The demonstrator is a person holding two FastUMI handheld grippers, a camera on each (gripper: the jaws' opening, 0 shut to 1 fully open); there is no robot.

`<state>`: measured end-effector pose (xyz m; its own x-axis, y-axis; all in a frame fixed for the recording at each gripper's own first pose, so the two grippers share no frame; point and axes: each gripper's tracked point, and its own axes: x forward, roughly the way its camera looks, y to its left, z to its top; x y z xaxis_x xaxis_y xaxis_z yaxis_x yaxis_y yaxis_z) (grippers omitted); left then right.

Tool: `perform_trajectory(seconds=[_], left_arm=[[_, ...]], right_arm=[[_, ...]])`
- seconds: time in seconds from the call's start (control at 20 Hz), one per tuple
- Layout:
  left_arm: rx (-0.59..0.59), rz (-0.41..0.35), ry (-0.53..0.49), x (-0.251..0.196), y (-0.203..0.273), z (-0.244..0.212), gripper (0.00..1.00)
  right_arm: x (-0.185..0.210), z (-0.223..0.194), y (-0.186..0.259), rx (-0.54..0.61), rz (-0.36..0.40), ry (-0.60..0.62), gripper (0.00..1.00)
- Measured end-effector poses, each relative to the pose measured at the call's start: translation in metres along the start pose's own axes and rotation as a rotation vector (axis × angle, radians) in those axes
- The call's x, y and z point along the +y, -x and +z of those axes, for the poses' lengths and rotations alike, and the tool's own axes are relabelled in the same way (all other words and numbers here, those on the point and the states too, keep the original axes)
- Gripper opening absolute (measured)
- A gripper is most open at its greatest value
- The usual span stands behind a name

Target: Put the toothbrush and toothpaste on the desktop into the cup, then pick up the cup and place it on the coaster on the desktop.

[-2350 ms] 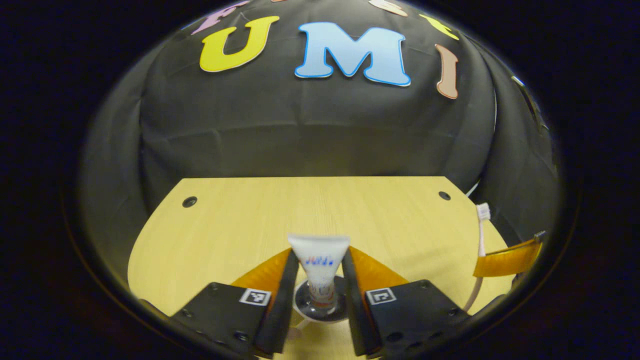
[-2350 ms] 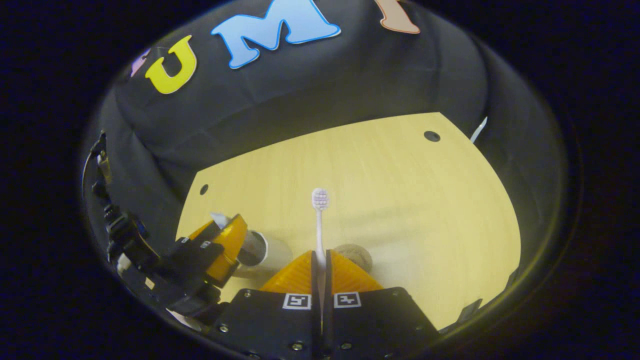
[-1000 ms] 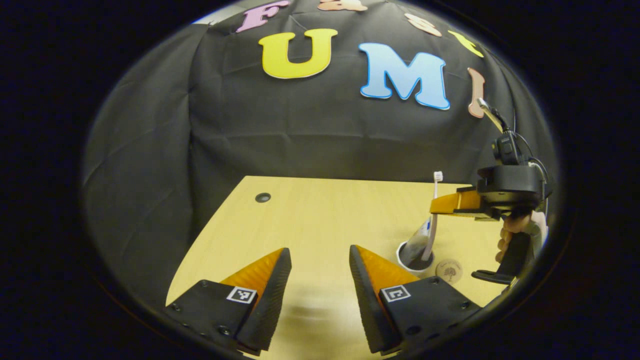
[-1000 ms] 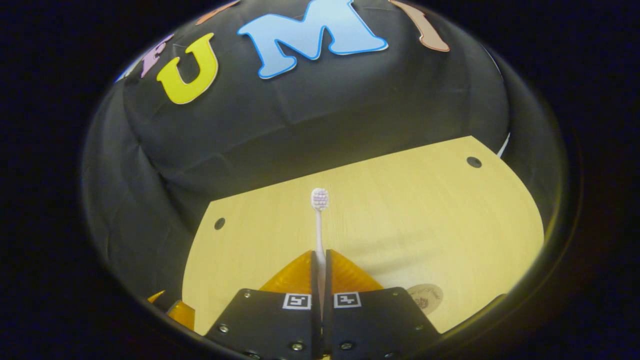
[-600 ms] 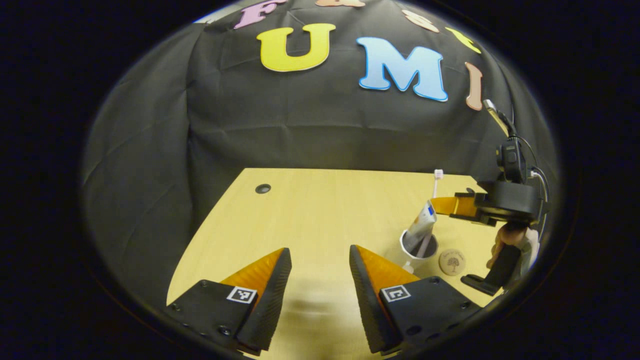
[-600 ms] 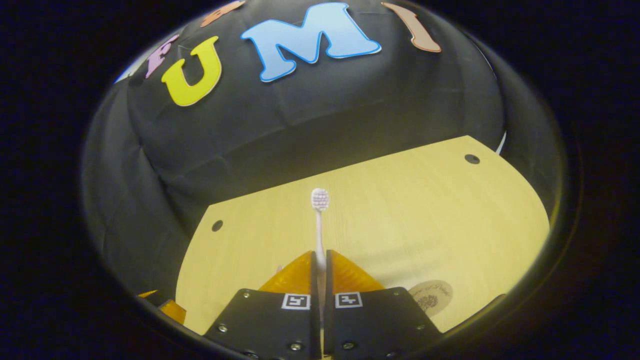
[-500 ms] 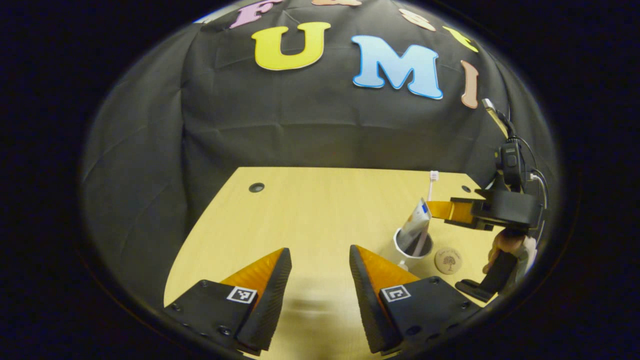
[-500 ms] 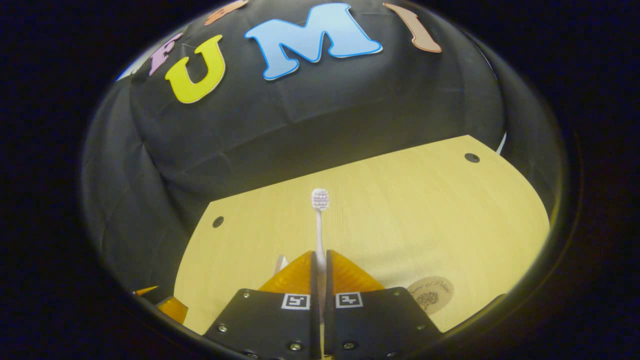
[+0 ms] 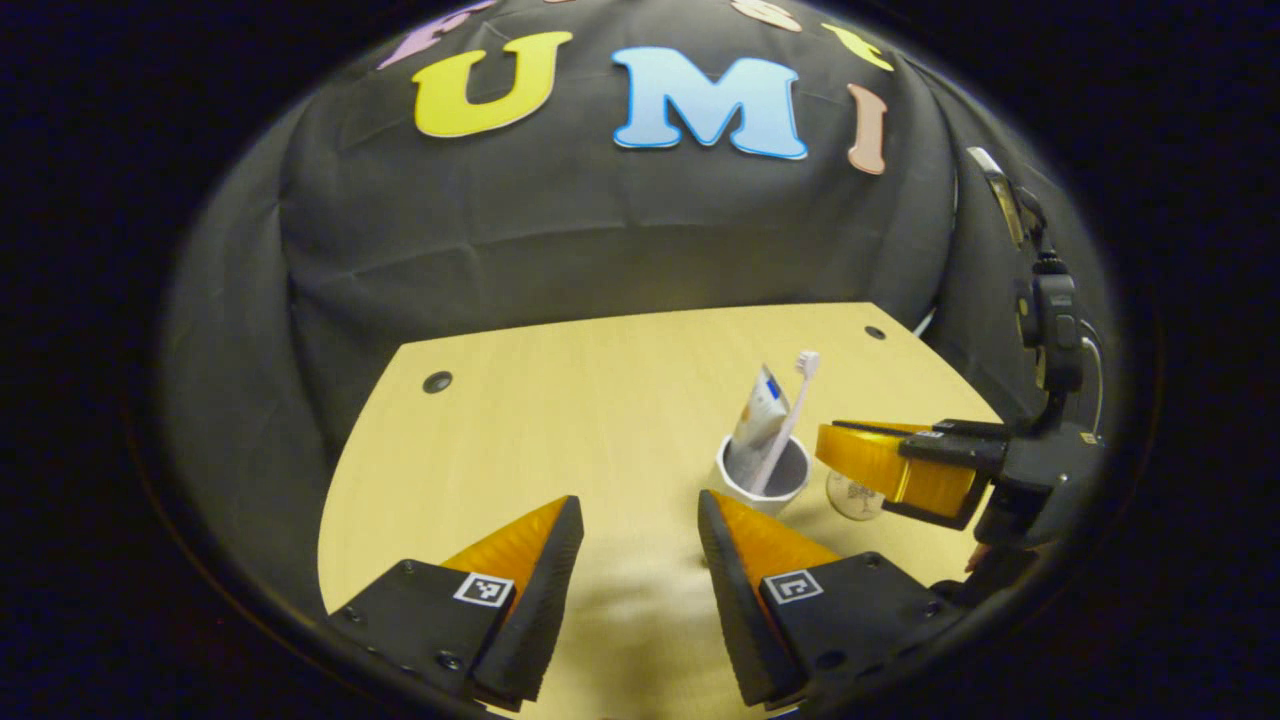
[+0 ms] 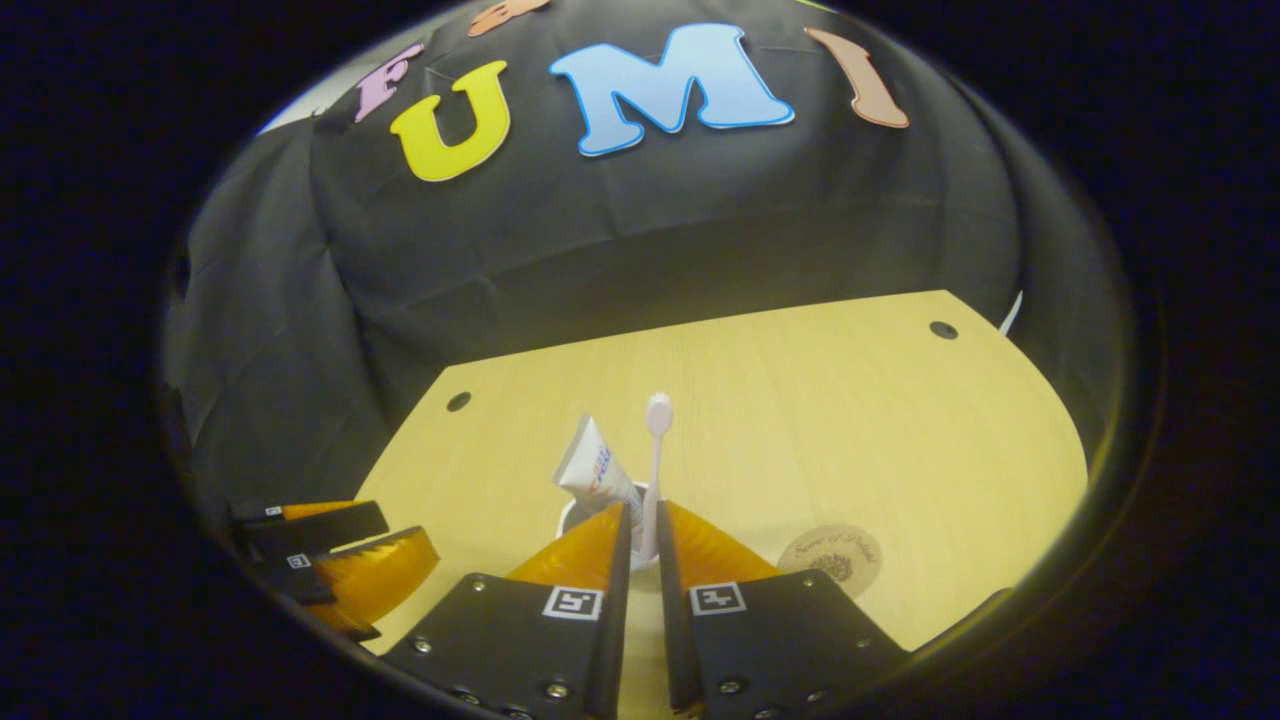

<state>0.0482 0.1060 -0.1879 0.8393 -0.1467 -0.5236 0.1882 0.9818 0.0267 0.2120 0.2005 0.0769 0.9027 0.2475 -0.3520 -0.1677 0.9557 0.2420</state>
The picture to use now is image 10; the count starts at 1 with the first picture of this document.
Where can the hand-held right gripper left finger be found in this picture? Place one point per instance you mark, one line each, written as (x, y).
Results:
(615, 620)

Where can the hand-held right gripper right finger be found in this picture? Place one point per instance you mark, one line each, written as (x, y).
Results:
(675, 620)

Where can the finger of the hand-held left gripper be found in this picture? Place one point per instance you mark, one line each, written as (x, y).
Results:
(320, 525)
(295, 580)

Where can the white toothpaste tube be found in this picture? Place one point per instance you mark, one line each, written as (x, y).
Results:
(590, 470)

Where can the round wooden coaster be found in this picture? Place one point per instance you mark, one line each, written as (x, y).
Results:
(835, 555)

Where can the white toothbrush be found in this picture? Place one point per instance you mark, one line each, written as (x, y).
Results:
(657, 415)

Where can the black backdrop cloth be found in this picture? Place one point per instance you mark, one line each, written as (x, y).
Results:
(700, 220)

